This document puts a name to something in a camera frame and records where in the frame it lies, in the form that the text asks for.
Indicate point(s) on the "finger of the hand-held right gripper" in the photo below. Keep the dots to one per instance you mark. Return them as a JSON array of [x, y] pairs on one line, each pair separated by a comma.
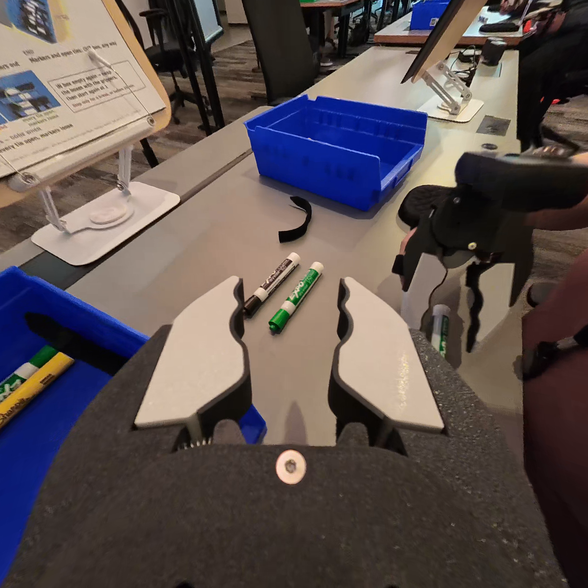
[[475, 317], [425, 285]]

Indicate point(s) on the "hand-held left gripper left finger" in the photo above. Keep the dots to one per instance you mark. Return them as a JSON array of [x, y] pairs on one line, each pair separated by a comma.
[[193, 358]]

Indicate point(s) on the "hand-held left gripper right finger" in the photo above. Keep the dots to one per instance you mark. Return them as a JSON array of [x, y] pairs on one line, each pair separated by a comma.
[[390, 367]]

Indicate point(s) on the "green dry-erase marker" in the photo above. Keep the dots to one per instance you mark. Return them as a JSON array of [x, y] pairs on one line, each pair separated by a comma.
[[298, 294], [441, 330], [27, 371]]

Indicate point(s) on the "black dry-erase marker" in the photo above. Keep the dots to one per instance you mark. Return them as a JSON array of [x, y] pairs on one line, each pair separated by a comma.
[[275, 280]]

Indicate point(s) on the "blue plastic bin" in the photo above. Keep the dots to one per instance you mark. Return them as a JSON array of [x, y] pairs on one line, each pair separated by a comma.
[[429, 16], [321, 170], [78, 404]]

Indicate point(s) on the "black velcro tie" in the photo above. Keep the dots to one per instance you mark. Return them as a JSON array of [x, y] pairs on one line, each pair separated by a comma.
[[305, 220]]

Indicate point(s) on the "person's right forearm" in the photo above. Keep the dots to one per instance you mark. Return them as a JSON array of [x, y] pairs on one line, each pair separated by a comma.
[[560, 216]]

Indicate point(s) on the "black quilted wrist rest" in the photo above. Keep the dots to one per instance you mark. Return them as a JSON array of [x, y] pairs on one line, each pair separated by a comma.
[[415, 202]]

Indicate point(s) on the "black charger box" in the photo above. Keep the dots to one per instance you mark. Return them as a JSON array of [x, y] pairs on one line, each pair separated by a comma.
[[494, 51]]

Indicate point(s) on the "person in maroon shirt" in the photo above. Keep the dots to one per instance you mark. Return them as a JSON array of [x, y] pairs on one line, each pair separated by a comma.
[[560, 436]]

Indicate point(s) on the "long black wrist rest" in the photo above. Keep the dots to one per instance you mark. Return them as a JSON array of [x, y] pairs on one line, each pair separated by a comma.
[[500, 26]]

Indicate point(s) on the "yellow highlighter marker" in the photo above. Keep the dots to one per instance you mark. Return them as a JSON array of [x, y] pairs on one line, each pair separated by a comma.
[[36, 393]]

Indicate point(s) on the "wooden document stand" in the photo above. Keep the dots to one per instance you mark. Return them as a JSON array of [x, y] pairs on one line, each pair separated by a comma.
[[452, 32], [115, 216]]

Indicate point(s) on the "black office chair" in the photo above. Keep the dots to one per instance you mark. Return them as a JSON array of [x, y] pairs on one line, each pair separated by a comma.
[[160, 55], [280, 46]]

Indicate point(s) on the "black sign board stand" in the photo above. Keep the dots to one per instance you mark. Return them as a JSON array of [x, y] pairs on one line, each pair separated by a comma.
[[202, 69]]

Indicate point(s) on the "printed instruction sheet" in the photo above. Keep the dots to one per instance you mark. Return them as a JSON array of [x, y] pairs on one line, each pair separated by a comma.
[[69, 92]]

